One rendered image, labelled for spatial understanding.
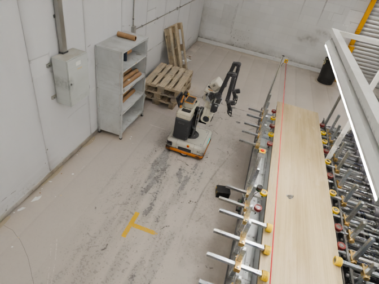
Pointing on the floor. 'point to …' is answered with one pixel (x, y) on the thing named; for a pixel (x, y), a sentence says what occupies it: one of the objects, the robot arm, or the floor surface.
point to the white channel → (367, 105)
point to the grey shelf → (113, 80)
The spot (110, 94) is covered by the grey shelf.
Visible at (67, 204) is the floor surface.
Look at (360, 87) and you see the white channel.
